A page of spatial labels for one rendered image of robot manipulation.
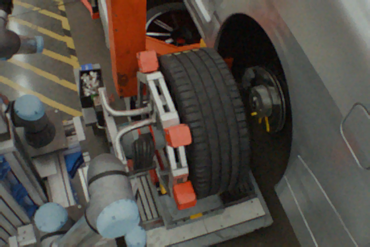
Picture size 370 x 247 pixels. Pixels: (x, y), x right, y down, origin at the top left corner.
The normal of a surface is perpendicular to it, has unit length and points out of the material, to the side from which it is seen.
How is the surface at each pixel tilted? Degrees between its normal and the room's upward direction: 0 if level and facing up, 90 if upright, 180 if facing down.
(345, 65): 81
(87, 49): 0
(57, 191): 0
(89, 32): 0
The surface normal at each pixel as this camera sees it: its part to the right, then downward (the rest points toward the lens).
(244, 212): 0.08, -0.54
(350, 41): -0.89, 0.09
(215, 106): 0.20, -0.19
